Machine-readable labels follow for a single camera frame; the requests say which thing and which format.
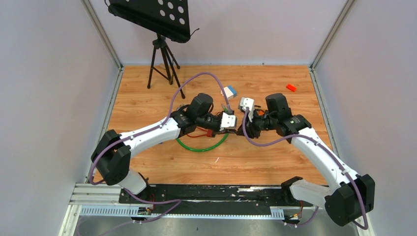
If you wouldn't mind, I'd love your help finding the green cable lock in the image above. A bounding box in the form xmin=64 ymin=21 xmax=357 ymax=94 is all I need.
xmin=176 ymin=103 xmax=230 ymax=153

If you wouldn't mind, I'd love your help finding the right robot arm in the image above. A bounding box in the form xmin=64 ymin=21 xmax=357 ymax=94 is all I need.
xmin=237 ymin=93 xmax=375 ymax=230

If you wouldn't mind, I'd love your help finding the small red brick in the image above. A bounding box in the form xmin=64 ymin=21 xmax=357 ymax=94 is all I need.
xmin=286 ymin=84 xmax=297 ymax=92

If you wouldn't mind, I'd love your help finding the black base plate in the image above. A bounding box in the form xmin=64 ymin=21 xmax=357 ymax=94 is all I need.
xmin=138 ymin=184 xmax=312 ymax=214

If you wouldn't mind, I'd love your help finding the white and blue toy brick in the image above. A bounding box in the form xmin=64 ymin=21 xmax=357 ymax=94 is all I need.
xmin=220 ymin=85 xmax=237 ymax=100

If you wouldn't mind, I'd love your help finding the white slotted cable duct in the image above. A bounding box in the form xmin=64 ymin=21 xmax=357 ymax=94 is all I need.
xmin=79 ymin=206 xmax=285 ymax=220

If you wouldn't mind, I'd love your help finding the black perforated stand tray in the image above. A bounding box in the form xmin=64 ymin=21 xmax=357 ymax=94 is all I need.
xmin=106 ymin=0 xmax=193 ymax=43

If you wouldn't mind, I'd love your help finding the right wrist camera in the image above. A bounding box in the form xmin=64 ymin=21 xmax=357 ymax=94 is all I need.
xmin=238 ymin=97 xmax=255 ymax=122

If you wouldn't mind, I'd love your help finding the black tripod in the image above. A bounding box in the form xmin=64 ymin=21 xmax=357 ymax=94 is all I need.
xmin=147 ymin=34 xmax=181 ymax=89

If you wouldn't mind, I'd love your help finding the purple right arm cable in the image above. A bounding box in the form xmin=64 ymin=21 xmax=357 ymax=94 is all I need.
xmin=241 ymin=109 xmax=369 ymax=231

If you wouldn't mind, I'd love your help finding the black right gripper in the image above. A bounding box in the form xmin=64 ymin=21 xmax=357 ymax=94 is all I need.
xmin=237 ymin=108 xmax=277 ymax=138

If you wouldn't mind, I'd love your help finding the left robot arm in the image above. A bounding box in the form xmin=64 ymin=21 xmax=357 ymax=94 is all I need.
xmin=91 ymin=93 xmax=237 ymax=203

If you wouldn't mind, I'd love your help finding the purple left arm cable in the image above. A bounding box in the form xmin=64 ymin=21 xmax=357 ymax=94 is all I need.
xmin=88 ymin=72 xmax=234 ymax=225

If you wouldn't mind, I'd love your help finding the red cable lock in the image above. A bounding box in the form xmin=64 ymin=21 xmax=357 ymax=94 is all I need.
xmin=187 ymin=127 xmax=212 ymax=138

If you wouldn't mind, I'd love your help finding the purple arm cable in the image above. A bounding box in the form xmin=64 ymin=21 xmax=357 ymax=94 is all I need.
xmin=241 ymin=109 xmax=369 ymax=231
xmin=88 ymin=72 xmax=234 ymax=225

